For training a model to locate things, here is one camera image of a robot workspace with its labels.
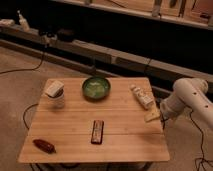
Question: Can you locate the red-brown sausage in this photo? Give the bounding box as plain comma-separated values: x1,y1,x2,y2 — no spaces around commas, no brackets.
33,139,56,154

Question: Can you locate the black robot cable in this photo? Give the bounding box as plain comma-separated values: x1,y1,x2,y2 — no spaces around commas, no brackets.
188,109,213,171

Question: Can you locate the green ceramic bowl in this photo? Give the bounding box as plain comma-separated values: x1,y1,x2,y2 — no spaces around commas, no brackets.
82,77,111,100

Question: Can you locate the brown chocolate bar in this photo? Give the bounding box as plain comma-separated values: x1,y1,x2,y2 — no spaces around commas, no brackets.
91,120,104,144

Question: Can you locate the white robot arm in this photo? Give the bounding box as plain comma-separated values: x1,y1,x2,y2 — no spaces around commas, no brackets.
160,78,213,130

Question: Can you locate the white cup with lid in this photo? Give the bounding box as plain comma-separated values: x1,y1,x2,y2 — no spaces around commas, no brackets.
45,81,65,108

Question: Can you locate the black object on ledge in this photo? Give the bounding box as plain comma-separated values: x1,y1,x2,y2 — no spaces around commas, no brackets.
57,29,75,42

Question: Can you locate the black cable on floor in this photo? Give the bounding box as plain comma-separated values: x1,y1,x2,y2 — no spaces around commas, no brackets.
0,46,48,76

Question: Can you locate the white spray bottle on shelf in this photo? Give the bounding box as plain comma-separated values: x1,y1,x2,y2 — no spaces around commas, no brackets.
17,11,30,31

